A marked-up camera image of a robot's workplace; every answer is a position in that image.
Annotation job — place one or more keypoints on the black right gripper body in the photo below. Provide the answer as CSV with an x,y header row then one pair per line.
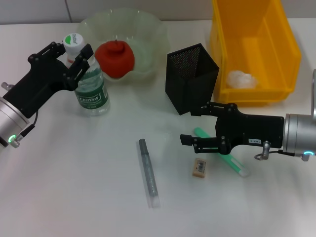
x,y
247,128

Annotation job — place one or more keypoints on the black mesh pen holder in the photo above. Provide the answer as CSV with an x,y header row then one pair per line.
x,y
190,93

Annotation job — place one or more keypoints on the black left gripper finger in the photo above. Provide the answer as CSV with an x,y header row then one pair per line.
x,y
53,49
80,66

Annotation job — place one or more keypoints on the grey marker pen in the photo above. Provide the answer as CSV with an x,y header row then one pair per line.
x,y
148,168

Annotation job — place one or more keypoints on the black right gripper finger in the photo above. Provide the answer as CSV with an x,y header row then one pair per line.
x,y
209,109
205,145

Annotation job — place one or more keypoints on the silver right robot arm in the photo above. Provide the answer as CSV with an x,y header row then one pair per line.
x,y
298,133

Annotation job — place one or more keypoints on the yellow plastic bin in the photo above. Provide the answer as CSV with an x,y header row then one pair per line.
x,y
281,37

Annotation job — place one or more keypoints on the beige eraser with barcode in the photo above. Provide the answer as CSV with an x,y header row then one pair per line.
x,y
199,168

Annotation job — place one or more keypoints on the white paper ball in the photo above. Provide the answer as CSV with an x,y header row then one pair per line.
x,y
242,79

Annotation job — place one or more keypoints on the translucent green glass fruit bowl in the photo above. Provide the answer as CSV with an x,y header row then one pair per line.
x,y
148,37

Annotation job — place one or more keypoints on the red-orange fruit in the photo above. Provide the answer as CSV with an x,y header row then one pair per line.
x,y
116,61

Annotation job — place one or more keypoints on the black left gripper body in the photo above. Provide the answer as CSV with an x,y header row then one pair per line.
x,y
42,79

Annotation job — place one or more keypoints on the green pen with white end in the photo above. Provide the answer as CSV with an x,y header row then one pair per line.
x,y
232,163

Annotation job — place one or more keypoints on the clear water bottle green label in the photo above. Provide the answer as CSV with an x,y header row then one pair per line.
x,y
91,98

